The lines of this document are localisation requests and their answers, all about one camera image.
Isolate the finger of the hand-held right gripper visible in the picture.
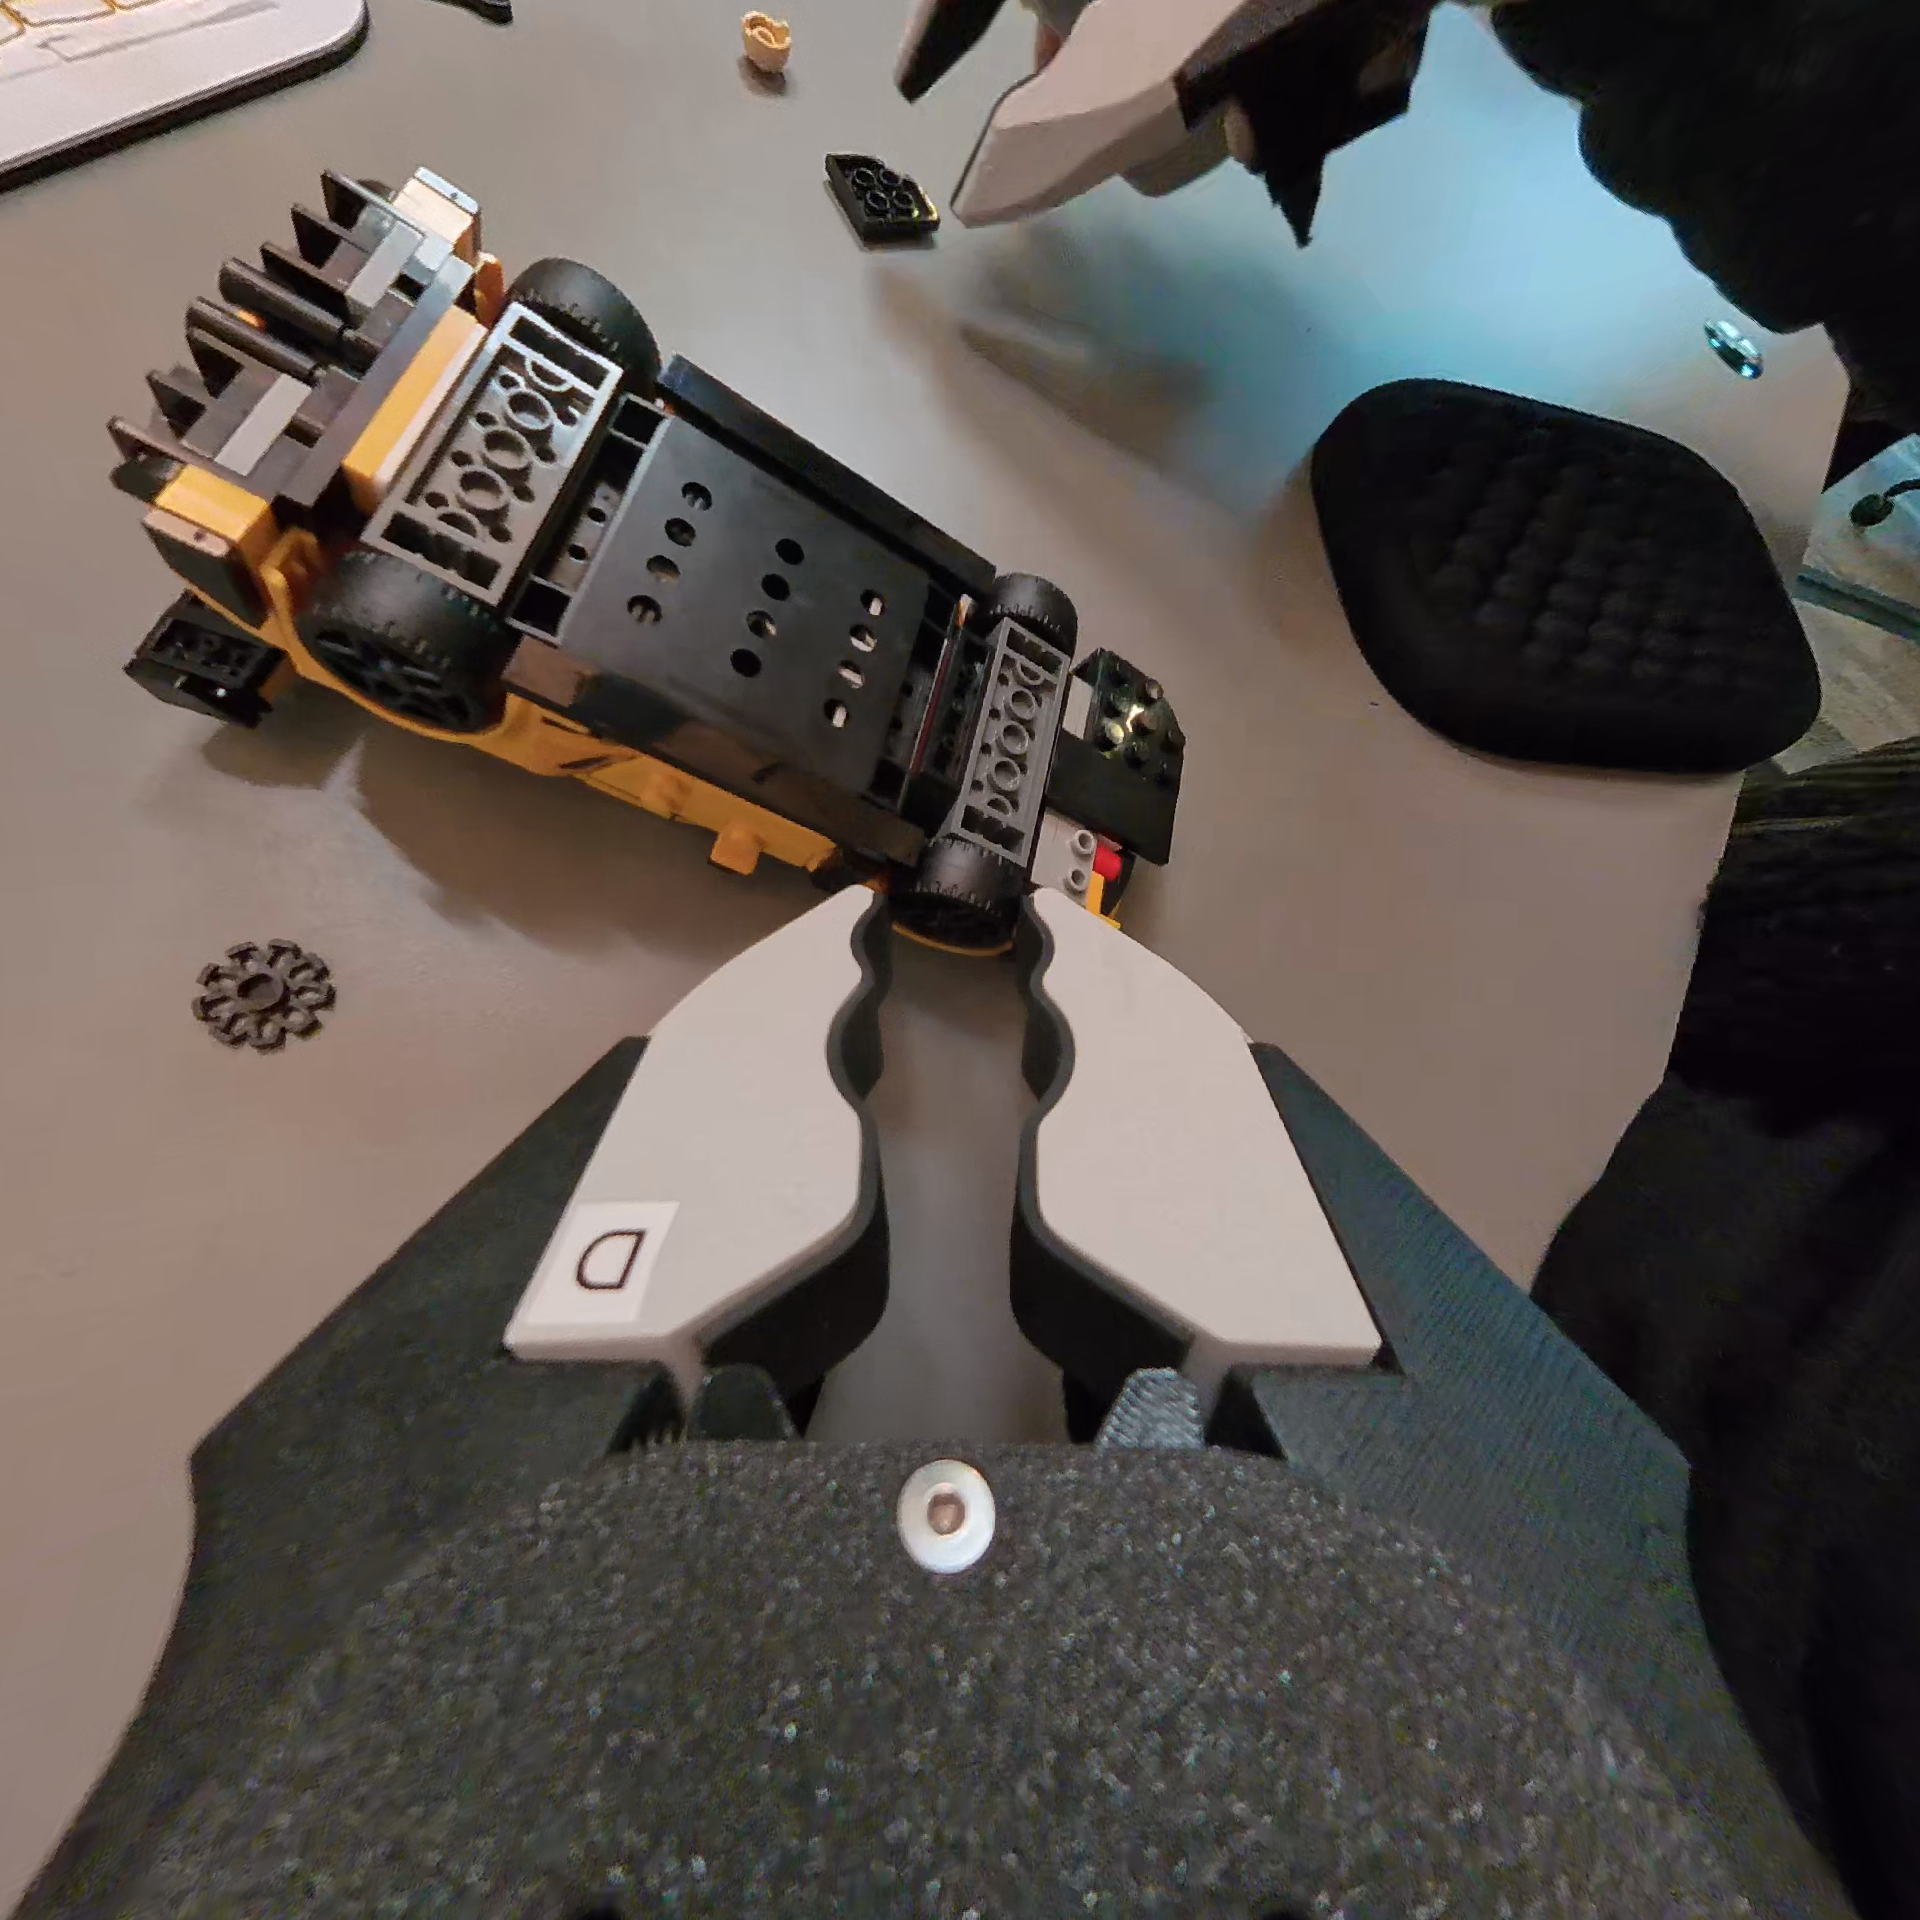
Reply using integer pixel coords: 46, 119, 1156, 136
897, 0, 1112, 100
952, 0, 1277, 228

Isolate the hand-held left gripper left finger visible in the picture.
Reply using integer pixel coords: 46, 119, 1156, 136
500, 881, 897, 1372

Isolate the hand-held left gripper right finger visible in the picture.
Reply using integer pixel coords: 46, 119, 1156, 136
1012, 889, 1384, 1372

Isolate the black rounded lego plate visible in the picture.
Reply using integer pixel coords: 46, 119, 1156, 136
824, 152, 944, 250

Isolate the yellow and black lego car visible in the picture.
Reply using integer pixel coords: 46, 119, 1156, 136
106, 162, 1189, 953

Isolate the person's right forearm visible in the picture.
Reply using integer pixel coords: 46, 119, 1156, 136
1489, 0, 1920, 495

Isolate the black lego wheel rim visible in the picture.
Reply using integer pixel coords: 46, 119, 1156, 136
193, 938, 335, 1051

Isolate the black textured armrest pad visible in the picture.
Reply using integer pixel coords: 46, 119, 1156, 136
1311, 377, 1823, 776

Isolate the white monitor stand base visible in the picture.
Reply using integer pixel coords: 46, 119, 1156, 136
0, 0, 370, 192

